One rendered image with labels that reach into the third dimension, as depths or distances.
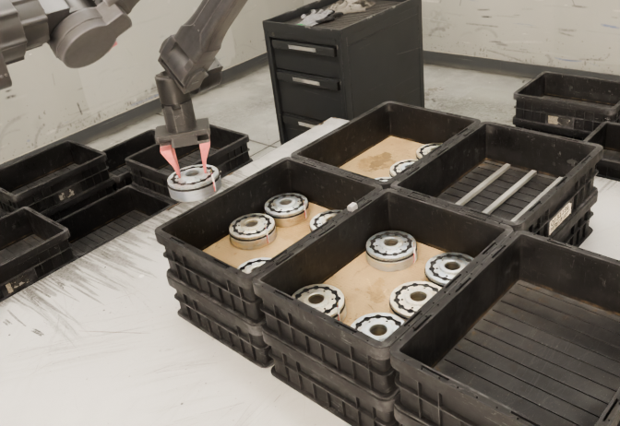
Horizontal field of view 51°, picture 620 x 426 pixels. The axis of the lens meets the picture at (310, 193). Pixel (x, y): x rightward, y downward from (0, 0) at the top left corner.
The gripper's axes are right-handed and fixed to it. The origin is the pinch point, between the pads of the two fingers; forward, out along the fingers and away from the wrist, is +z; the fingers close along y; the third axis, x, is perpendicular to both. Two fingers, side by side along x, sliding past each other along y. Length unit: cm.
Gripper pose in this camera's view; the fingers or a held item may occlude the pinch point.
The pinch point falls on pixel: (191, 171)
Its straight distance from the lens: 129.5
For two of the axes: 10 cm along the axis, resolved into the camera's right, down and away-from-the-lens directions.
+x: 1.8, 4.3, -8.8
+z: 1.2, 8.8, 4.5
